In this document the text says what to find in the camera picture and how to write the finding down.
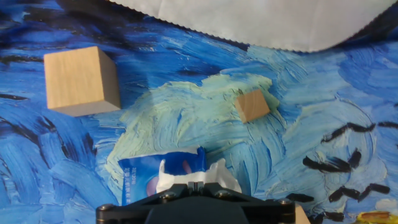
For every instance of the large wooden cube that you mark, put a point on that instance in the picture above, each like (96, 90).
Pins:
(74, 77)

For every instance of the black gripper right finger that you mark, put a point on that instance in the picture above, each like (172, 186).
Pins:
(267, 211)

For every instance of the white paper napkin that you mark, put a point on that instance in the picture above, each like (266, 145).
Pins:
(224, 179)

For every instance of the blue tissue pack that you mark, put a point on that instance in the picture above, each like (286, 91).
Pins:
(140, 177)

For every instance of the small wooden cube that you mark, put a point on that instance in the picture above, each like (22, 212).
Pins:
(252, 105)
(301, 216)

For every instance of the Van Gogh print tablecloth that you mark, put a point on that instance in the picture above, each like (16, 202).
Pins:
(311, 93)

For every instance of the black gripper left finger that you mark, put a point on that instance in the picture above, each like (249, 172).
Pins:
(130, 213)

